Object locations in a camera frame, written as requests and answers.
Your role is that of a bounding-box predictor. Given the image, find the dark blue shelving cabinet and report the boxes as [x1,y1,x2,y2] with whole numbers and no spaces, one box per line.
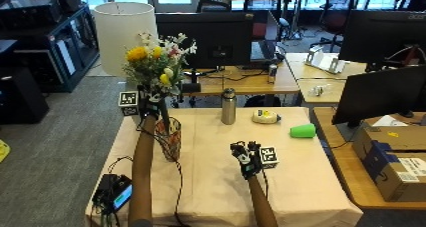
[0,0,102,94]

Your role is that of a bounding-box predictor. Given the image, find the wooden side desk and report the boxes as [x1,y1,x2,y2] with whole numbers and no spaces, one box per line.
[312,106,426,211]

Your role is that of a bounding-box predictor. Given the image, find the silver drink can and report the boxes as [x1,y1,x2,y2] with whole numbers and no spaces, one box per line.
[267,63,279,85]

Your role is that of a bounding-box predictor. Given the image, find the glove white marker cube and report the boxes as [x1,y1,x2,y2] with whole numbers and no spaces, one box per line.
[259,146,281,170]
[118,90,140,117]

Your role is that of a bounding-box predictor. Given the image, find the large black monitor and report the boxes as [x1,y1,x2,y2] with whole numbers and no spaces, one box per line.
[337,9,426,65]

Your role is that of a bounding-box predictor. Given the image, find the person's right hand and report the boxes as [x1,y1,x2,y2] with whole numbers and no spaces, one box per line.
[229,140,264,181]

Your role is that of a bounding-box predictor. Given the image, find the wire mesh vase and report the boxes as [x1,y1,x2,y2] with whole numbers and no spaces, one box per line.
[153,116,184,163]

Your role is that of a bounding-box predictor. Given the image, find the black box on floor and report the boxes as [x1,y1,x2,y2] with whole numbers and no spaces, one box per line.
[0,66,51,125]

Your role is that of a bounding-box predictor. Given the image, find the stainless steel water bottle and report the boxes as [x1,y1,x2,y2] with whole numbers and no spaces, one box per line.
[220,87,239,126]

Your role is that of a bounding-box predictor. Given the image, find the black tilted monitor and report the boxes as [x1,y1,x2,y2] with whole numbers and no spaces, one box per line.
[331,65,426,128]

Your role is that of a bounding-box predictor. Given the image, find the black office chair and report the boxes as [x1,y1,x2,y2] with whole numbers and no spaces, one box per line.
[317,0,357,53]

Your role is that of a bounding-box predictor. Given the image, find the left glove white marker cube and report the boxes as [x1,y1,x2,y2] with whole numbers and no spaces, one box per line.
[118,90,140,117]

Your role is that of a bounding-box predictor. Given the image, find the cream yellow tape measure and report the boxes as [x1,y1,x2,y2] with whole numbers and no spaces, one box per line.
[251,108,283,125]

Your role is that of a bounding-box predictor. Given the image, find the artificial flower bouquet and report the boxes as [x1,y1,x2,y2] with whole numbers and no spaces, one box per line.
[122,32,199,135]

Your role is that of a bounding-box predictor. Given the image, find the white lamp shade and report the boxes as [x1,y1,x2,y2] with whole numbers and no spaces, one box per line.
[92,1,160,78]

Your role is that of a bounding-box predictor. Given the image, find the cardboard box with blue tape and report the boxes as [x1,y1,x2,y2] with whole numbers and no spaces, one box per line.
[352,121,426,203]

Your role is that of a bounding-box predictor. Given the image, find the person's left hand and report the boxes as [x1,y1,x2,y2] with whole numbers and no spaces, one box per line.
[136,84,168,121]

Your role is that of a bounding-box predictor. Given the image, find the black device with lit screen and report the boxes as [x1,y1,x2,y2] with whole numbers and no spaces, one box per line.
[91,173,135,215]

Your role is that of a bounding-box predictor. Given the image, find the white stand on desk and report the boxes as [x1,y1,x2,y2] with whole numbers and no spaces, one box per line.
[305,44,347,75]

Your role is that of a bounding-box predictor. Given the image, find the green plastic cup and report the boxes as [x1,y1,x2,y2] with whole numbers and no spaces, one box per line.
[289,122,319,139]

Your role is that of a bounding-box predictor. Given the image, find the black computer monitor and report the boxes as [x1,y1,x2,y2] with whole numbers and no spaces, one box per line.
[155,12,256,70]

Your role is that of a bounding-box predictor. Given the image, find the black glove cable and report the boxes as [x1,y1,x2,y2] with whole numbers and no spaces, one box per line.
[132,120,192,227]

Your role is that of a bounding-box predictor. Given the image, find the right glove white marker cube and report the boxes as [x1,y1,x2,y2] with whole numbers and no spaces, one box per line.
[259,146,281,170]

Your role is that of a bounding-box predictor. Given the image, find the open laptop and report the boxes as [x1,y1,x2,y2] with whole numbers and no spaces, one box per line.
[249,10,283,63]

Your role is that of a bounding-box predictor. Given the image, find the beige tablecloth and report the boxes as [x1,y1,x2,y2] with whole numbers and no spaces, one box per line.
[84,106,365,227]

